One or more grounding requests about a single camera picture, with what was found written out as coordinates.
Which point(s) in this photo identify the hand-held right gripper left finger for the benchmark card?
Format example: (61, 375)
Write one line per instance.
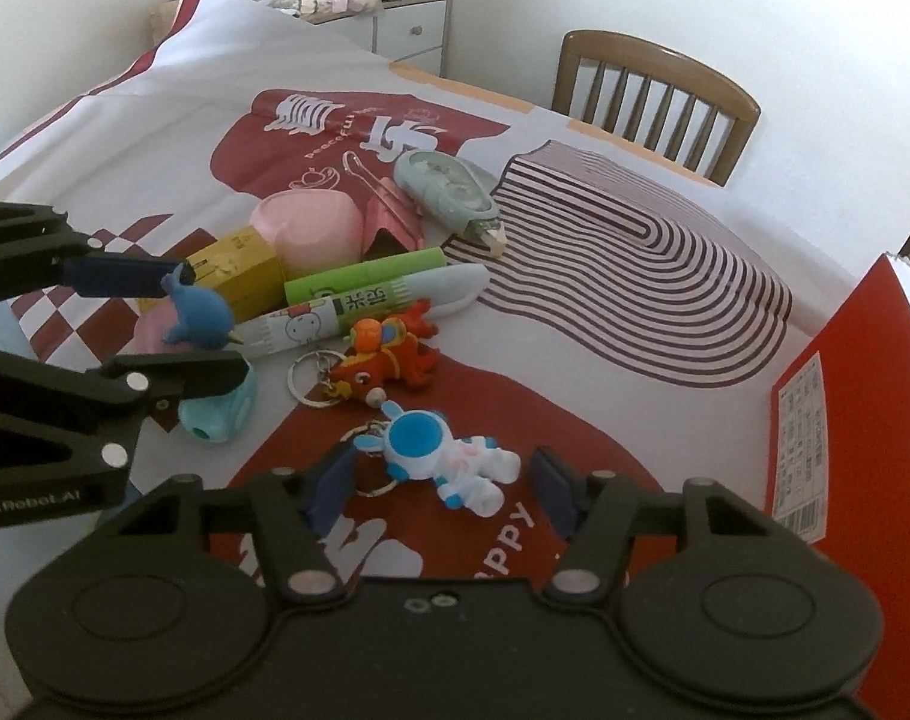
(333, 486)

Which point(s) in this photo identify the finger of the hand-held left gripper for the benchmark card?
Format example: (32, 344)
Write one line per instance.
(117, 275)
(185, 376)

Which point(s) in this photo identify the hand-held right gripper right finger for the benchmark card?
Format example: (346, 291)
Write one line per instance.
(556, 484)

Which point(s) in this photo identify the light blue pencil sharpener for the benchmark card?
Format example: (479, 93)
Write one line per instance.
(219, 409)

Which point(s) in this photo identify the blue whale toy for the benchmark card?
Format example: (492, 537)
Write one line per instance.
(198, 313)

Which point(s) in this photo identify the small yellow box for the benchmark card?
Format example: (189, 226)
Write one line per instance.
(237, 270)

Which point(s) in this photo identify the metal key rings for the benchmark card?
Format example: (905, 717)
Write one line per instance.
(384, 361)

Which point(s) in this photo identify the pink heart-shaped box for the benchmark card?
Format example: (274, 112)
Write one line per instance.
(312, 229)

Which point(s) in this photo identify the red cardboard box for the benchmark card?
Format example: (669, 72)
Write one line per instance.
(860, 360)

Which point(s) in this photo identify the printed red white tablecloth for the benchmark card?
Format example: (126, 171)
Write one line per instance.
(612, 360)

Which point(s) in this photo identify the green glue stick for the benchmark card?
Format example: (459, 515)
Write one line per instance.
(365, 281)

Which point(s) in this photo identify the pink binder clip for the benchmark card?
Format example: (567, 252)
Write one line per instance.
(384, 229)

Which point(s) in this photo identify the grey-green correction tape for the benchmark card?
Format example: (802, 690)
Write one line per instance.
(447, 191)

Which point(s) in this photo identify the white drawer cabinet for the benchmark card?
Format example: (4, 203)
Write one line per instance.
(410, 30)

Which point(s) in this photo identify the wooden chair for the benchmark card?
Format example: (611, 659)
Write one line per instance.
(650, 46)

